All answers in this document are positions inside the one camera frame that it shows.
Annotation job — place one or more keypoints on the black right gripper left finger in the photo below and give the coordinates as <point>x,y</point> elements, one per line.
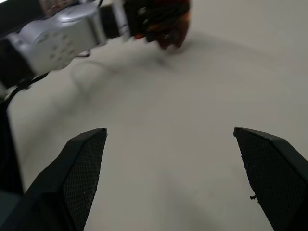
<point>72,173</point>

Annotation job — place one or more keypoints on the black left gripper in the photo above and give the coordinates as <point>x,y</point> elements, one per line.
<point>154,16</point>

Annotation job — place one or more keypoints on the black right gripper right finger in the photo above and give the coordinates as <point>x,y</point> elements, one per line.
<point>276,173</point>

